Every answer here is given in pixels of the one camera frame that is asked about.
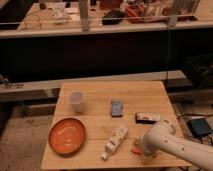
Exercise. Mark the black bag on shelf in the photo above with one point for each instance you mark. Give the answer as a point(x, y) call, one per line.
point(112, 17)

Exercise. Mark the black and white box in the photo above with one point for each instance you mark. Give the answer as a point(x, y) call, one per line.
point(147, 118)

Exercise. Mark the orange red cloth bag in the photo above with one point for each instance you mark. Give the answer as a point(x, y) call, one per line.
point(135, 13)

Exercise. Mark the orange pepper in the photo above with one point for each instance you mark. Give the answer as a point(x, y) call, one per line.
point(136, 150)

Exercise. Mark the grey metal post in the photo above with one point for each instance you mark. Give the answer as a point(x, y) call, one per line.
point(83, 9)

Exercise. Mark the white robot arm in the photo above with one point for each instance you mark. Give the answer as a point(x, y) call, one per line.
point(161, 136)

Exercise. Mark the black power adapter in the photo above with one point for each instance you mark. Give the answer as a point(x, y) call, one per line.
point(199, 127)

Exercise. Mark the orange plate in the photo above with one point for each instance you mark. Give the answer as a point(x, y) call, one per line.
point(67, 136)

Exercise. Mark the blue sponge block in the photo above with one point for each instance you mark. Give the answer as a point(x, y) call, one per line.
point(116, 108)

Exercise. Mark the white ceramic cup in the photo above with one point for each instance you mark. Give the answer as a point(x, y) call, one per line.
point(76, 99)

